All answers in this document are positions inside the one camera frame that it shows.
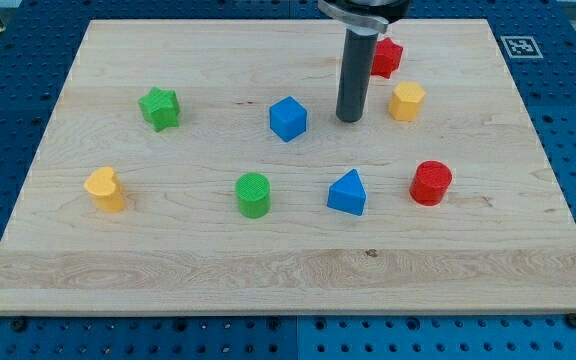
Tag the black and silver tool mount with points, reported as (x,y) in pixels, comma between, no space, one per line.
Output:
(376,15)

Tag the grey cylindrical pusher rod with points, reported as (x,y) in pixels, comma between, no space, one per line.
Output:
(358,55)

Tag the blue cube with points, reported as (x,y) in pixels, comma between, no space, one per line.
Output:
(288,119)

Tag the wooden board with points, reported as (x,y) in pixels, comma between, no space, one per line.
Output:
(501,241)

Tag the red star block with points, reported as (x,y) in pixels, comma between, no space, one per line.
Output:
(387,58)

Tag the yellow hexagon block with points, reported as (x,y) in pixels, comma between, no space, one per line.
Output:
(406,101)

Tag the blue triangle block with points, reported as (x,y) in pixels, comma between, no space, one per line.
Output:
(347,194)

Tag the red cylinder block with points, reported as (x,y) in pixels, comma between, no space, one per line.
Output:
(430,183)

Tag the white fiducial marker tag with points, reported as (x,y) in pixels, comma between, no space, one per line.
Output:
(521,47)

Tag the green cylinder block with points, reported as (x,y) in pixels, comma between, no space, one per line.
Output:
(253,195)

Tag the green star block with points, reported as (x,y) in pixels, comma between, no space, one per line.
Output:
(160,108)

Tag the yellow heart block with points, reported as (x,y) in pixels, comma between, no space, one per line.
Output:
(105,190)

